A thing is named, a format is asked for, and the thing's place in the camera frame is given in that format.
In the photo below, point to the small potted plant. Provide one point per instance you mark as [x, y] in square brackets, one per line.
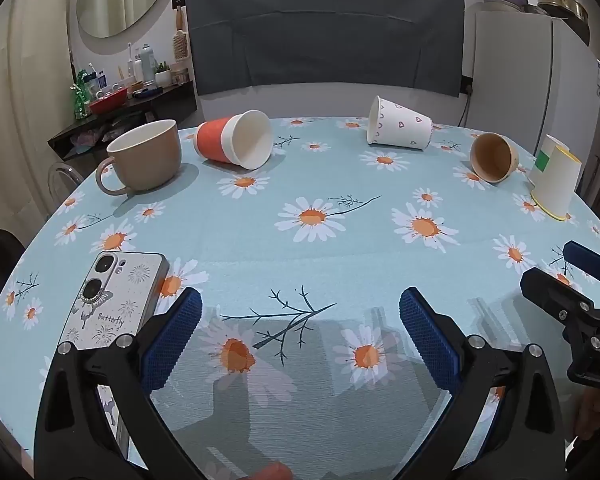
[163, 76]

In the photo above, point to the dark wall shelf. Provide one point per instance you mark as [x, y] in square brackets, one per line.
[145, 110]

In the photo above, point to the small brown cup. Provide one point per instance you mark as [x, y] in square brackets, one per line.
[492, 157]

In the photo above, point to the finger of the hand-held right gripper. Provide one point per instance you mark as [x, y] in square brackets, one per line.
[587, 257]
[555, 292]

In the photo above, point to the beige curtain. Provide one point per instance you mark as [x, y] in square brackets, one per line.
[25, 85]

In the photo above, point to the white heart-print paper cup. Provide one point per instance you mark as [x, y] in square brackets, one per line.
[405, 125]

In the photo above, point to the transparent chair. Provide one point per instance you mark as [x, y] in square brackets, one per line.
[65, 180]

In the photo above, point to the orange paper cup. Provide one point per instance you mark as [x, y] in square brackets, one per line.
[212, 140]

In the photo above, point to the person's right hand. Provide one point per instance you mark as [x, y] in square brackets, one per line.
[590, 412]

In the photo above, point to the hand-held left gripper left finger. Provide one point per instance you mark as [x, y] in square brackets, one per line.
[172, 342]

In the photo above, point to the red bowl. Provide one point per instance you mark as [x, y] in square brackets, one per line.
[107, 102]

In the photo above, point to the white yellow-rimmed paper cup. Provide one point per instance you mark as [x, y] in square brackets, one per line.
[557, 185]

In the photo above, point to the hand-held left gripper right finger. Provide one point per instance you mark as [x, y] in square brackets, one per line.
[430, 342]

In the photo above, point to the blue daisy-print tablecloth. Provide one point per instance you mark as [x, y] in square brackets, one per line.
[330, 255]

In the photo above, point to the phone with white patterned case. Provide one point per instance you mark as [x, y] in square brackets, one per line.
[115, 300]

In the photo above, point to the white refrigerator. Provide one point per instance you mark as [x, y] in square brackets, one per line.
[520, 75]

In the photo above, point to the metal steamer pot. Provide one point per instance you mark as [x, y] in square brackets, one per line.
[562, 2]

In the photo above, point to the green bottle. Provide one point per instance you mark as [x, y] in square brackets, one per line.
[81, 97]

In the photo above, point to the wooden hairbrush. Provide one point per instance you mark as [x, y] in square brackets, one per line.
[180, 42]

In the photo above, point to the white green-label paper cup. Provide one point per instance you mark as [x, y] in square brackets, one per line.
[543, 159]

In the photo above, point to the beige ceramic mug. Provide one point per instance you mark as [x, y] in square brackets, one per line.
[142, 155]

